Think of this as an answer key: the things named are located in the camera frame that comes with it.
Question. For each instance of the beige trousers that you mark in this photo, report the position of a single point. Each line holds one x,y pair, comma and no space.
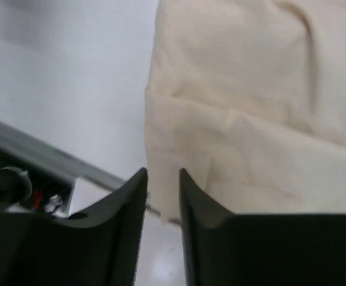
250,98

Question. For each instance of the aluminium frame rail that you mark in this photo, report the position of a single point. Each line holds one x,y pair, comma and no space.
90,184

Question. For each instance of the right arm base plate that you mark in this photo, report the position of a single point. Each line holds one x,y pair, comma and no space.
25,187

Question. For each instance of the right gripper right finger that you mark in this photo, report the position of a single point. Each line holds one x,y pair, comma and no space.
225,248

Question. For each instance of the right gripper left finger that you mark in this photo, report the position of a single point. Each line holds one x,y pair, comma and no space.
97,246

